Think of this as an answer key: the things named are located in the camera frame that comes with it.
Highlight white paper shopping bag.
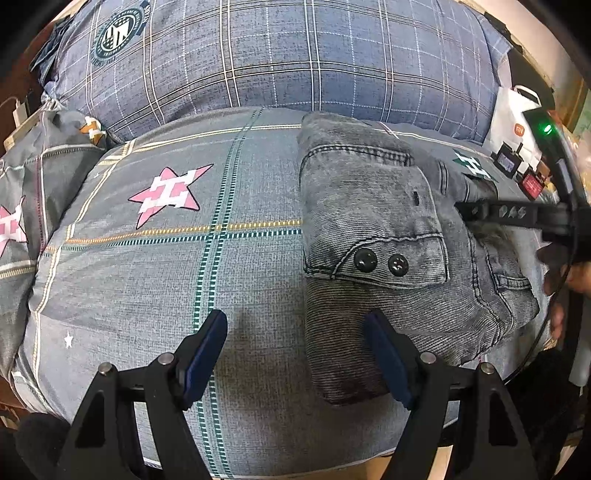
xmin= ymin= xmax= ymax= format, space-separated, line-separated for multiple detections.
xmin=483 ymin=85 xmax=542 ymax=167

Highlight blue plaid pillow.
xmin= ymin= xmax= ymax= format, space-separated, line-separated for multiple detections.
xmin=31 ymin=0 xmax=511 ymax=142

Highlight grey denim pants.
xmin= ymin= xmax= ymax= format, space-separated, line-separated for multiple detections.
xmin=297 ymin=112 xmax=547 ymax=405

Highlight grey star patterned quilt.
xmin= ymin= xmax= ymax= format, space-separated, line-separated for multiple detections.
xmin=0 ymin=105 xmax=555 ymax=478

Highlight person right hand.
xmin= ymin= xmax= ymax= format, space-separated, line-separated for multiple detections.
xmin=537 ymin=244 xmax=591 ymax=340

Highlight black blue small box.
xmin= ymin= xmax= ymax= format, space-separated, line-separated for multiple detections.
xmin=492 ymin=142 xmax=523 ymax=179

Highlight black red small box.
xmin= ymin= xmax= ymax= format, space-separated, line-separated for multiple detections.
xmin=518 ymin=167 xmax=545 ymax=201

